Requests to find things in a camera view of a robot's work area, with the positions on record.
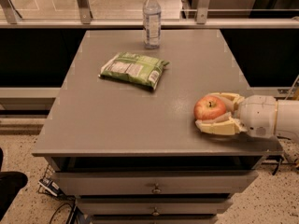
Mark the metal window railing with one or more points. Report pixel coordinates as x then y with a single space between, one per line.
128 13

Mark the black chair edge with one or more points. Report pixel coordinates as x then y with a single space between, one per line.
10 184

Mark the clear blue plastic water bottle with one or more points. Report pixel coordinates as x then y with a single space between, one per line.
152 24

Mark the grey drawer cabinet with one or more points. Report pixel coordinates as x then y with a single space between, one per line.
102 125

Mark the green chip bag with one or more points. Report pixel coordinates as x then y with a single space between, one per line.
134 68

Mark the red apple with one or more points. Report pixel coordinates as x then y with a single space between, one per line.
209 107

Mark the drawer with knob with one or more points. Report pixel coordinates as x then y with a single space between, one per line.
154 183
153 206

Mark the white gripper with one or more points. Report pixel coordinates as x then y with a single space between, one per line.
257 115

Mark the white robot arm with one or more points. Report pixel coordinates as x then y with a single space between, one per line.
287 119

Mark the power strip on floor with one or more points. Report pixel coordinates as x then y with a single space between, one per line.
50 186

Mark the top drawer with knob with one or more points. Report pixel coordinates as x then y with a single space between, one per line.
154 183

